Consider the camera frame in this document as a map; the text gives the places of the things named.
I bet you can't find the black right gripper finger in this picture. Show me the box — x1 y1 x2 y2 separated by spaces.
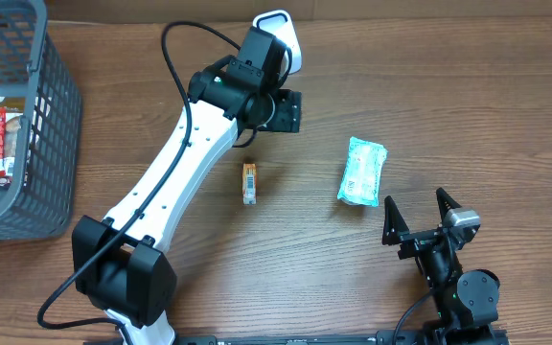
436 188 461 221
382 195 409 245

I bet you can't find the teal wet wipes pack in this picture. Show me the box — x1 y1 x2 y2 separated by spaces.
337 137 388 207

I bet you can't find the small orange snack box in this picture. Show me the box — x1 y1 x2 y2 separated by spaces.
242 163 257 205

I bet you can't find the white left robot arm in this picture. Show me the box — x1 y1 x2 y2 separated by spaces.
72 24 302 344

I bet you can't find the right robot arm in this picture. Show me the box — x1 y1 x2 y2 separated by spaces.
382 188 508 345

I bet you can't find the white barcode scanner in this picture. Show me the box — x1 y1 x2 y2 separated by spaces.
253 10 303 74

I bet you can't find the grey plastic mesh basket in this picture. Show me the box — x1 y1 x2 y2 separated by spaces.
0 1 82 241

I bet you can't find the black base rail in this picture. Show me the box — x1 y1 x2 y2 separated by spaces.
173 330 511 345

